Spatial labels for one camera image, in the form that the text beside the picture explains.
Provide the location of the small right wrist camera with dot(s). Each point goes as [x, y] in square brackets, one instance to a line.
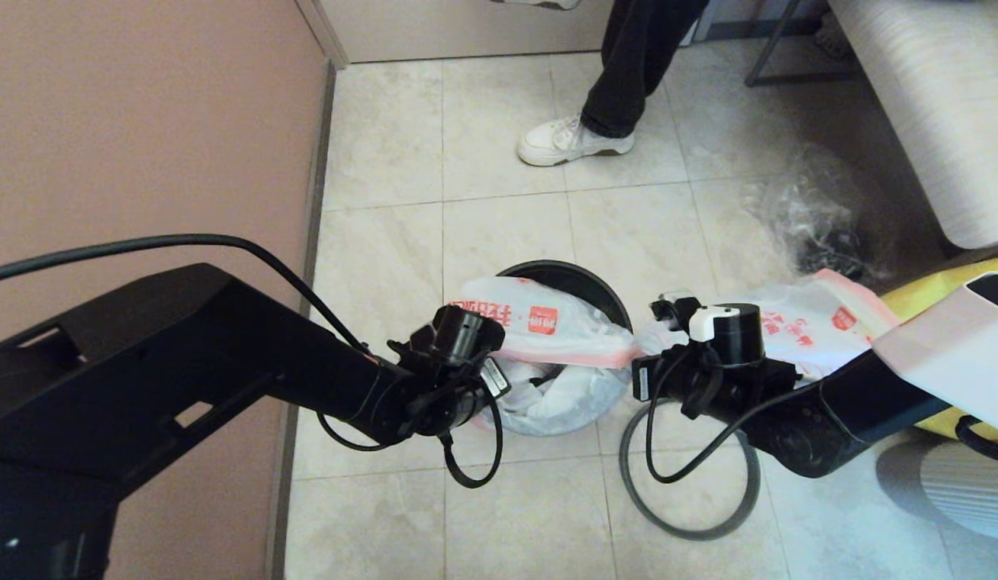
[668, 310]

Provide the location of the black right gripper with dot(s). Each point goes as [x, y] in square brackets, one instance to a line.
[724, 370]

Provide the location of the white sneaker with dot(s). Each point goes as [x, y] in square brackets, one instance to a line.
[539, 2]
[563, 145]

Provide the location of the round striped grey stool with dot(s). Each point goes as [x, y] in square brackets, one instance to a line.
[966, 491]

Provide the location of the grey metal furniture leg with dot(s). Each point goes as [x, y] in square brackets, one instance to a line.
[768, 44]

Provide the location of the person's leg dark trousers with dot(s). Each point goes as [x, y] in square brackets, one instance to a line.
[635, 64]

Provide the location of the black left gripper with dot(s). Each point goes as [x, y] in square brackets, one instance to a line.
[450, 379]

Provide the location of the black round trash bin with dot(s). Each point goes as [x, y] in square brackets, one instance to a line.
[595, 286]

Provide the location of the white red-print plastic bag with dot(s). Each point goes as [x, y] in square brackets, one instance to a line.
[547, 354]

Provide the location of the white liner bag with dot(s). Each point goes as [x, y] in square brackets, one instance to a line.
[821, 322]

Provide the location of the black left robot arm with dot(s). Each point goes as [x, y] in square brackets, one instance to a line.
[144, 387]

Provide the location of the yellow plastic bag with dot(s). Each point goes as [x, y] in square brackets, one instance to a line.
[925, 298]

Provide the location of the beige striped sofa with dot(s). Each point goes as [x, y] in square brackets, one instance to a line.
[933, 105]

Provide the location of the clear plastic bag with rubbish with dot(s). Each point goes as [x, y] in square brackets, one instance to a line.
[821, 217]

